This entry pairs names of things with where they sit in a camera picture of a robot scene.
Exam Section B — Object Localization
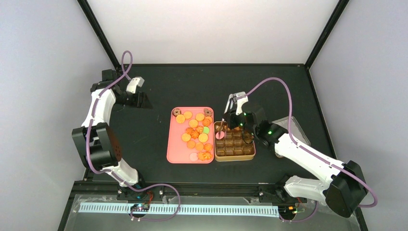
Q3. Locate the circuit board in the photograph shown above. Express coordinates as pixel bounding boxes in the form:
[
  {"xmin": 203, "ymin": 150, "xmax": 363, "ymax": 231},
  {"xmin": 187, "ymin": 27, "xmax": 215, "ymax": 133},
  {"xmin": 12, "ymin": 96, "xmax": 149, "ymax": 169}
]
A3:
[
  {"xmin": 130, "ymin": 204, "xmax": 150, "ymax": 213},
  {"xmin": 278, "ymin": 206, "xmax": 298, "ymax": 214}
]

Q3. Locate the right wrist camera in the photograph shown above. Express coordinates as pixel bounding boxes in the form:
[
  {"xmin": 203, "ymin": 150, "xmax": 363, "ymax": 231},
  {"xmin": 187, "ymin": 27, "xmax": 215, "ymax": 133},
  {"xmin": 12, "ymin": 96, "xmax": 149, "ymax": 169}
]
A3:
[{"xmin": 229, "ymin": 91, "xmax": 248, "ymax": 115}]

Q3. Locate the chocolate donut cookie left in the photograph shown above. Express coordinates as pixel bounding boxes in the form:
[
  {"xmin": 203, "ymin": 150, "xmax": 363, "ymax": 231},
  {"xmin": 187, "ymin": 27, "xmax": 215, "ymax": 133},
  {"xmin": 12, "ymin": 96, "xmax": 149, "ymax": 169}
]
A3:
[{"xmin": 172, "ymin": 108, "xmax": 182, "ymax": 116}]

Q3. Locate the clear plastic sheet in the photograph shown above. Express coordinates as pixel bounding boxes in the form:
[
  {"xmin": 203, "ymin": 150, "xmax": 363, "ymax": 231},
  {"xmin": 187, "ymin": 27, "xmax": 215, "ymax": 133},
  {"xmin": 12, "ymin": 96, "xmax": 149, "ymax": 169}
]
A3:
[{"xmin": 64, "ymin": 195, "xmax": 360, "ymax": 231}]

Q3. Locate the gold cookie tin box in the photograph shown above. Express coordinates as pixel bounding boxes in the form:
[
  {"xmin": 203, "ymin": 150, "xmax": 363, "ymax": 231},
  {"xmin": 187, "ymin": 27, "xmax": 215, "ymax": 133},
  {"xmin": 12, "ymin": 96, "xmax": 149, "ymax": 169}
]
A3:
[{"xmin": 214, "ymin": 121, "xmax": 256, "ymax": 162}]

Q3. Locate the orange swirl cookie bottom right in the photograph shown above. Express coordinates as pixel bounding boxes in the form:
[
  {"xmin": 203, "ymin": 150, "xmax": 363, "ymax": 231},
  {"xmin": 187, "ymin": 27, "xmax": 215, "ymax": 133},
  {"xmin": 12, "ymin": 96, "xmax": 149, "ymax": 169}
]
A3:
[{"xmin": 197, "ymin": 152, "xmax": 213, "ymax": 161}]

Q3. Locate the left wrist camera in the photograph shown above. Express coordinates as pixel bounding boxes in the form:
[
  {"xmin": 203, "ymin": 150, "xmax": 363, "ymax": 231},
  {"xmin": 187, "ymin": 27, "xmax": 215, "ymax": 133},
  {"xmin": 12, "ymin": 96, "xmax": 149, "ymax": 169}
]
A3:
[{"xmin": 126, "ymin": 77, "xmax": 144, "ymax": 94}]

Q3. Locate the chocolate donut cookie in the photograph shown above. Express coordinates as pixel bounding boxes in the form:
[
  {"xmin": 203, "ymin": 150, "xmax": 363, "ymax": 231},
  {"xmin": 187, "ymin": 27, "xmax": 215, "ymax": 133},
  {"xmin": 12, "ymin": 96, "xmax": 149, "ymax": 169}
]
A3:
[
  {"xmin": 204, "ymin": 108, "xmax": 213, "ymax": 117},
  {"xmin": 172, "ymin": 108, "xmax": 182, "ymax": 116}
]

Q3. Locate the right circuit board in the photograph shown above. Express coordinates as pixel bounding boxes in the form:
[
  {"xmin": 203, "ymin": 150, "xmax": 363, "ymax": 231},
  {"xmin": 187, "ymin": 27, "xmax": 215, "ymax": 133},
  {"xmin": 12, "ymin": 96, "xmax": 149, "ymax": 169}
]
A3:
[{"xmin": 278, "ymin": 206, "xmax": 298, "ymax": 214}]

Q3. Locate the left circuit board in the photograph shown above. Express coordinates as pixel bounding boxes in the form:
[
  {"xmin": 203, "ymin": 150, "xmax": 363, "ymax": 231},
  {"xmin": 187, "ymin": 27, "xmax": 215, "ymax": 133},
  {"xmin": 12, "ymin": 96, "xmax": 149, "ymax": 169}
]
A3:
[{"xmin": 130, "ymin": 204, "xmax": 150, "ymax": 213}]

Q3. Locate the pink round cookie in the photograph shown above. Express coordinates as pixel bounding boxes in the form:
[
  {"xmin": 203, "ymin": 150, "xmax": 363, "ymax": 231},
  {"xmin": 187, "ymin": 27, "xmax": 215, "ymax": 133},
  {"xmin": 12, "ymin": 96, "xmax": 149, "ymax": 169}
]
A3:
[
  {"xmin": 189, "ymin": 153, "xmax": 199, "ymax": 162},
  {"xmin": 215, "ymin": 131, "xmax": 225, "ymax": 140}
]

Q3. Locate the chocolate donut cookie right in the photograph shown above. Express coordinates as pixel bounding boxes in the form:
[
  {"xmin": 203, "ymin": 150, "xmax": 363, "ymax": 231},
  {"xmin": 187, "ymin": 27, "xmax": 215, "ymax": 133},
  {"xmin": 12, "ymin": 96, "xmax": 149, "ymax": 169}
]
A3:
[{"xmin": 204, "ymin": 108, "xmax": 213, "ymax": 117}]

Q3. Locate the green round cookie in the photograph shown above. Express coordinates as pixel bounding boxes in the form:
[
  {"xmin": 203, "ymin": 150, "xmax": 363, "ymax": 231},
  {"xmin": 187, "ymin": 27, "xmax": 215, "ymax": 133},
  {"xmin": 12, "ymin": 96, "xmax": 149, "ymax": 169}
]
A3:
[{"xmin": 203, "ymin": 127, "xmax": 210, "ymax": 134}]

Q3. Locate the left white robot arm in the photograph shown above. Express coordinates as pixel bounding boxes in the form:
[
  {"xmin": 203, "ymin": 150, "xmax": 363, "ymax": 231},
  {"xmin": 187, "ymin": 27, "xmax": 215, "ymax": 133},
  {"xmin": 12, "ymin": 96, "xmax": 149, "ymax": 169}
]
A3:
[{"xmin": 71, "ymin": 70, "xmax": 152, "ymax": 193}]

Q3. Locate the white slotted cable rail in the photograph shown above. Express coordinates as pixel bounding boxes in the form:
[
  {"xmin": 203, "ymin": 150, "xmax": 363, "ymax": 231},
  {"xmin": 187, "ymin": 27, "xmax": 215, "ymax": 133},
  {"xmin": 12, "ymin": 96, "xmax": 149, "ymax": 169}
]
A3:
[{"xmin": 76, "ymin": 202, "xmax": 280, "ymax": 218}]

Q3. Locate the clear plastic tin lid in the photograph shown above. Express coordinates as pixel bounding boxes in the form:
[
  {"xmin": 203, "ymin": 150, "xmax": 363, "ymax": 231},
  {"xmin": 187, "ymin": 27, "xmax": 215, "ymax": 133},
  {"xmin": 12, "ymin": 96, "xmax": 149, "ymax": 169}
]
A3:
[{"xmin": 272, "ymin": 116, "xmax": 311, "ymax": 146}]

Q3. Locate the pink plastic tray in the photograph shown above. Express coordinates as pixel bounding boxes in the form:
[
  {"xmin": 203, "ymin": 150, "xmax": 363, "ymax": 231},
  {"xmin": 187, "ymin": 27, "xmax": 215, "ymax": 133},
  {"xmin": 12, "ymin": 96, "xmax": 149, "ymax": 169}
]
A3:
[{"xmin": 166, "ymin": 106, "xmax": 215, "ymax": 164}]

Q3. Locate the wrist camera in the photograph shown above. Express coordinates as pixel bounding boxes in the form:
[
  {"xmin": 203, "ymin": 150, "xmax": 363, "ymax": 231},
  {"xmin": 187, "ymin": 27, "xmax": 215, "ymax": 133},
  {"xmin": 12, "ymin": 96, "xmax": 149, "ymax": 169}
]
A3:
[
  {"xmin": 229, "ymin": 91, "xmax": 248, "ymax": 115},
  {"xmin": 126, "ymin": 77, "xmax": 144, "ymax": 94}
]

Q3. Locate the large round sugar cookie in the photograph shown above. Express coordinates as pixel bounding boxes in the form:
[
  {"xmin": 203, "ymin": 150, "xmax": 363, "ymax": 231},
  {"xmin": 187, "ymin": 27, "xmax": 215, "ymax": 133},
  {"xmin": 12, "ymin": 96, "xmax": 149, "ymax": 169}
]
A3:
[{"xmin": 198, "ymin": 133, "xmax": 208, "ymax": 143}]

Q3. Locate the purple cable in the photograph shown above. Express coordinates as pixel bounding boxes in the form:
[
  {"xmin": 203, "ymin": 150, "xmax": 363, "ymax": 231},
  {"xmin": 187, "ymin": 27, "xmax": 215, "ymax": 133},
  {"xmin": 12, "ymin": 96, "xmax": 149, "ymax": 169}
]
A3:
[
  {"xmin": 85, "ymin": 50, "xmax": 182, "ymax": 224},
  {"xmin": 243, "ymin": 77, "xmax": 379, "ymax": 223}
]

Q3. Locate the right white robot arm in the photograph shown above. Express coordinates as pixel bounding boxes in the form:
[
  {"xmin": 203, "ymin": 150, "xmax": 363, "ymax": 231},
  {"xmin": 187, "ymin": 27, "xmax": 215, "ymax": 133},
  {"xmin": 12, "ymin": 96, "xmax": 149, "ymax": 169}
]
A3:
[{"xmin": 222, "ymin": 94, "xmax": 369, "ymax": 218}]

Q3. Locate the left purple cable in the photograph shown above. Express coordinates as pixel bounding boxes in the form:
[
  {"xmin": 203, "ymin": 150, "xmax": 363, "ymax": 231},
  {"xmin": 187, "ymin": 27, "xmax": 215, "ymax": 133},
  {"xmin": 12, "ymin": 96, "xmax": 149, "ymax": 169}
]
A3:
[{"xmin": 85, "ymin": 50, "xmax": 182, "ymax": 224}]

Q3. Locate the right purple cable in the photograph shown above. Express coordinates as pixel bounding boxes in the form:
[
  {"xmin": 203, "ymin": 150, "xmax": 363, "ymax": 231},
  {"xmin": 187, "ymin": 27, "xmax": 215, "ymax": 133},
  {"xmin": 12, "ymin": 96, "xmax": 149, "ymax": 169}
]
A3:
[{"xmin": 243, "ymin": 77, "xmax": 379, "ymax": 223}]

